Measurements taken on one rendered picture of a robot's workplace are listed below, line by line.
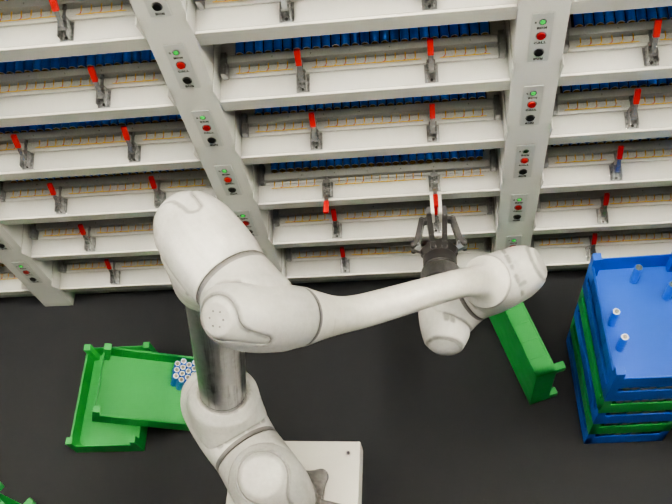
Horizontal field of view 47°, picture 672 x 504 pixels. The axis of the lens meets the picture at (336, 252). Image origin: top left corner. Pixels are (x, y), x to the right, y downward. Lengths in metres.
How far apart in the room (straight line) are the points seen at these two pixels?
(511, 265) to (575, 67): 0.43
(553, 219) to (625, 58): 0.58
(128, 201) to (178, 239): 0.86
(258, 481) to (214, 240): 0.60
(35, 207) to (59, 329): 0.53
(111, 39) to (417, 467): 1.31
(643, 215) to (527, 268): 0.71
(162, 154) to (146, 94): 0.20
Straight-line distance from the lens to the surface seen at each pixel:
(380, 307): 1.37
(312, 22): 1.52
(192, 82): 1.66
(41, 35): 1.68
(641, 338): 1.90
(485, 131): 1.81
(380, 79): 1.66
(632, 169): 2.02
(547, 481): 2.17
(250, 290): 1.15
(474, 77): 1.65
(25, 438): 2.49
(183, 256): 1.23
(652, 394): 1.91
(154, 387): 2.32
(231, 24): 1.55
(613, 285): 1.95
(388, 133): 1.81
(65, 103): 1.82
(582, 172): 1.99
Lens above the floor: 2.09
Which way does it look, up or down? 58 degrees down
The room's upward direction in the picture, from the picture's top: 14 degrees counter-clockwise
